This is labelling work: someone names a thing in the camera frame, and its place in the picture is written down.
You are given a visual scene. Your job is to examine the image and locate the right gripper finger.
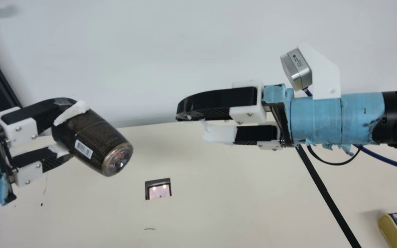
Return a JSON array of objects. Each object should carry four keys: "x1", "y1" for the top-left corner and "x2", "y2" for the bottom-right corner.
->
[{"x1": 176, "y1": 80, "x2": 267, "y2": 124}]

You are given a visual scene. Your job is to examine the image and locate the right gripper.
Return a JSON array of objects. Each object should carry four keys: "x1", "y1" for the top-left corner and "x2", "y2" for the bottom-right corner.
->
[{"x1": 202, "y1": 84, "x2": 385, "y2": 151}]

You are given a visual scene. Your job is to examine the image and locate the black strip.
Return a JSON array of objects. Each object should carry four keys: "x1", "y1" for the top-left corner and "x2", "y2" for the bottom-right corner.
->
[{"x1": 295, "y1": 145, "x2": 362, "y2": 248}]

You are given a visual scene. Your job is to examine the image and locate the small square scanner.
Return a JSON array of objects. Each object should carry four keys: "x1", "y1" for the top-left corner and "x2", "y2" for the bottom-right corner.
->
[{"x1": 145, "y1": 178, "x2": 172, "y2": 200}]

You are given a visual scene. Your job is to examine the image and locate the black cable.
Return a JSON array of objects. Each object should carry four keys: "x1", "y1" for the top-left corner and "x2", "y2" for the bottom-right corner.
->
[{"x1": 306, "y1": 144, "x2": 363, "y2": 166}]

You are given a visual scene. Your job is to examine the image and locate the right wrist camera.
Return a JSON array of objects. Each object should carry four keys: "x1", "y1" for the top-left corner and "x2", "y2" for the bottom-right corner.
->
[{"x1": 281, "y1": 41, "x2": 341, "y2": 100}]

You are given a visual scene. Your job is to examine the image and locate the blue cable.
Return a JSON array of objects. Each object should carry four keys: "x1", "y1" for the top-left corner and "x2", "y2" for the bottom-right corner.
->
[{"x1": 304, "y1": 88, "x2": 397, "y2": 174}]

